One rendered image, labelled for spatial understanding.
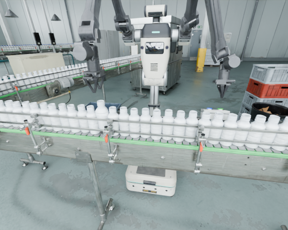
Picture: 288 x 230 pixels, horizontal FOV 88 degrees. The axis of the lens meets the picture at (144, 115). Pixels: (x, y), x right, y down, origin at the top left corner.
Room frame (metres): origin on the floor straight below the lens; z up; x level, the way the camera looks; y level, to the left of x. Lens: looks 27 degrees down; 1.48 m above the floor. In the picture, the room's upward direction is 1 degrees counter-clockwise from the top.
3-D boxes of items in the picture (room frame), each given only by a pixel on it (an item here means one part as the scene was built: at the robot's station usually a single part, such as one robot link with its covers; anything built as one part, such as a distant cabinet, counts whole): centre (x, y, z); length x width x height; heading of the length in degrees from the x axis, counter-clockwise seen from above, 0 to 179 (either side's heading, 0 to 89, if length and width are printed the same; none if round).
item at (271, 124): (0.59, -0.59, 1.08); 0.06 x 0.06 x 0.17
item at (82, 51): (0.68, 0.23, 1.47); 0.12 x 0.09 x 0.12; 170
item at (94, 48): (0.72, 0.23, 1.44); 0.07 x 0.06 x 0.07; 170
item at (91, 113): (0.74, 0.29, 1.08); 0.06 x 0.06 x 0.17
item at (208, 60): (9.72, -4.13, 0.50); 1.24 x 1.03 x 1.00; 83
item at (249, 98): (2.31, -2.08, 0.55); 0.61 x 0.41 x 0.22; 87
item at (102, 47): (6.84, 1.94, 0.96); 0.82 x 0.50 x 1.91; 152
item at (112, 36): (7.64, 1.52, 0.96); 0.82 x 0.50 x 1.91; 152
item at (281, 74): (2.31, -2.08, 1.00); 0.61 x 0.41 x 0.22; 88
